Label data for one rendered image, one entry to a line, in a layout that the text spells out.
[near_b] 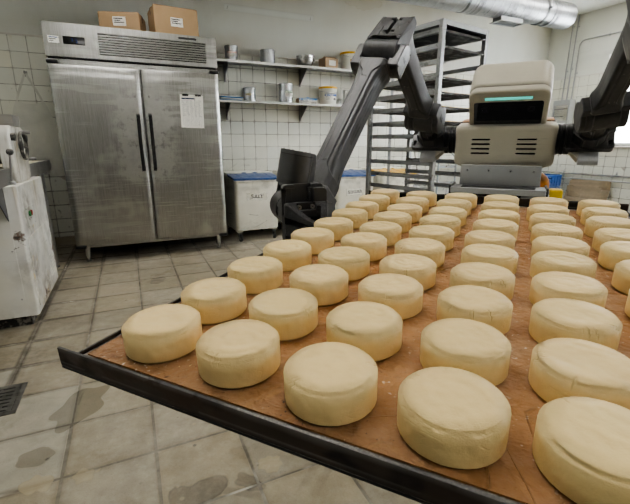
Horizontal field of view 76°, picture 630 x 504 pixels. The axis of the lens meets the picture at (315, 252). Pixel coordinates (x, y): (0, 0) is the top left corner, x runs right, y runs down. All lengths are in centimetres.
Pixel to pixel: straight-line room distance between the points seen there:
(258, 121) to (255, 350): 510
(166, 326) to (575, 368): 23
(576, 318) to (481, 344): 8
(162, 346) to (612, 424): 23
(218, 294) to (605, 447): 24
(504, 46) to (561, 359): 747
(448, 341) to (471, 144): 114
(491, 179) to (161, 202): 337
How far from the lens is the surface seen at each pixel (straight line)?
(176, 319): 29
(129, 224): 423
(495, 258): 40
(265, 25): 550
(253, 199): 462
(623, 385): 25
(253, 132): 528
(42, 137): 509
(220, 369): 24
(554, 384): 24
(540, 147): 135
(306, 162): 69
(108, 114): 416
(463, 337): 26
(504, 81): 131
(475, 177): 134
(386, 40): 96
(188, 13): 455
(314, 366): 22
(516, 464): 21
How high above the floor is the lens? 110
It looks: 15 degrees down
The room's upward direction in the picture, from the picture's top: straight up
